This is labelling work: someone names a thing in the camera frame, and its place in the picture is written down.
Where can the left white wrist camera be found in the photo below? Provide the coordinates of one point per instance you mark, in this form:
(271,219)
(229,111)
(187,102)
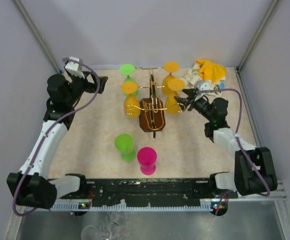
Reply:
(73,66)

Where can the pink plastic wine glass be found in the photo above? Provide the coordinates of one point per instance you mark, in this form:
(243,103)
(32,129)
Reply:
(147,158)

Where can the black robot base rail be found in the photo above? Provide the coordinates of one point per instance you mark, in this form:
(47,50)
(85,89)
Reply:
(152,194)

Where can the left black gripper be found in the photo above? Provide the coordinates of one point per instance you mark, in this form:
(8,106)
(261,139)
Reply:
(90,87)

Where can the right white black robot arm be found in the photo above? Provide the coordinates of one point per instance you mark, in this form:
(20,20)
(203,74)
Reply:
(254,171)

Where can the clear wine glass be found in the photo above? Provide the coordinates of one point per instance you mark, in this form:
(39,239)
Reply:
(103,230)

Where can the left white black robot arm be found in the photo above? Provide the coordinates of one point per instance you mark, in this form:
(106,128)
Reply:
(30,186)

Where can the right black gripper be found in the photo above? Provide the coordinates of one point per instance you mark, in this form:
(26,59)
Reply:
(183,102)

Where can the gold wire wine glass rack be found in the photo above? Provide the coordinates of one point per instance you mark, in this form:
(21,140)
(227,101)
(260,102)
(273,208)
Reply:
(152,118)

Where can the green plastic wine glass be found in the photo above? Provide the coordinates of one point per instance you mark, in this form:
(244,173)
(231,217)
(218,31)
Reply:
(124,143)
(128,75)

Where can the yellow patterned cloth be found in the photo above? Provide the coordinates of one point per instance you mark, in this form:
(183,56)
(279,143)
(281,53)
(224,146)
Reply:
(208,71)

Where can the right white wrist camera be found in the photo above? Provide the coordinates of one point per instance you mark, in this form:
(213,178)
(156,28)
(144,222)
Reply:
(202,85)

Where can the orange plastic wine glass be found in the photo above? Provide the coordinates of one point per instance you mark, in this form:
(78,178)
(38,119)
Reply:
(131,104)
(169,84)
(171,104)

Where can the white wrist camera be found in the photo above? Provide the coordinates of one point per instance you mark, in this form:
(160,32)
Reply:
(202,85)
(73,66)

